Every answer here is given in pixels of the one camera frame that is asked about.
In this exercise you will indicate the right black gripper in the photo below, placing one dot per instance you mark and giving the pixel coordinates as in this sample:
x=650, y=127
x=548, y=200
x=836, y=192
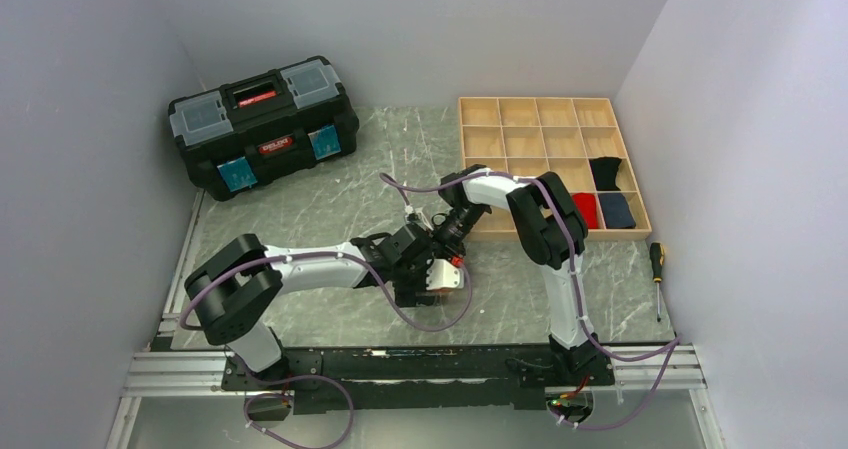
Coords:
x=446, y=247

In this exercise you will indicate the dark blue rolled underwear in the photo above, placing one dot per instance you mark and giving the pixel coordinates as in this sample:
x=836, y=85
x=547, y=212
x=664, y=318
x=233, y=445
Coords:
x=616, y=211

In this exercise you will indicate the black rolled underwear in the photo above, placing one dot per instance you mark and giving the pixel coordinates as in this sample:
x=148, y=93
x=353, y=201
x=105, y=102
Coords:
x=605, y=172

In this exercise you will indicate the wooden compartment tray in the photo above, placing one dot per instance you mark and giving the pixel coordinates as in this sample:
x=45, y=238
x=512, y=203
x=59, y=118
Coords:
x=528, y=136

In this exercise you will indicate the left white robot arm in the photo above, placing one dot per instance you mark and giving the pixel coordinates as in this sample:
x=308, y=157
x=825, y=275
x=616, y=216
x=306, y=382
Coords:
x=230, y=292

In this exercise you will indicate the yellow black screwdriver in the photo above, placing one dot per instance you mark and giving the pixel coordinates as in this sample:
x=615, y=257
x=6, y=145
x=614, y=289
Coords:
x=657, y=259

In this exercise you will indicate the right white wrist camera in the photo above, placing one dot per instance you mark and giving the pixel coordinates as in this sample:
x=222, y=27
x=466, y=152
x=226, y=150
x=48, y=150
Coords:
x=414, y=216

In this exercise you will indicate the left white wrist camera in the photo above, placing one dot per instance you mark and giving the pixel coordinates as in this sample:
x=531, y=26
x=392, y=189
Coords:
x=443, y=275

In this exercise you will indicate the black plastic toolbox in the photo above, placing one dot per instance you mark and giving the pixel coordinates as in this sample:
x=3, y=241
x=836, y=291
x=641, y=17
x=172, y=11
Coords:
x=249, y=133

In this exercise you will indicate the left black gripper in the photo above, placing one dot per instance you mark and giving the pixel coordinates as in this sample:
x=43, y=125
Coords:
x=406, y=295

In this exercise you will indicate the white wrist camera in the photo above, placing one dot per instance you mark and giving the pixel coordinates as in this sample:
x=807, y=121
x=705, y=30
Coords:
x=443, y=275
x=414, y=216

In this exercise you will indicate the red rolled underwear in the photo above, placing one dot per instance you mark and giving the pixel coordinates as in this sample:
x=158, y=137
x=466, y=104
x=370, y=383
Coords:
x=586, y=203

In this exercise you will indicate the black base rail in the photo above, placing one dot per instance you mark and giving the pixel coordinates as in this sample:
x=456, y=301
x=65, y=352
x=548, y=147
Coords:
x=521, y=376

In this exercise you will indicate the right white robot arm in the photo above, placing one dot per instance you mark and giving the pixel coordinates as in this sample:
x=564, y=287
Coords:
x=552, y=233

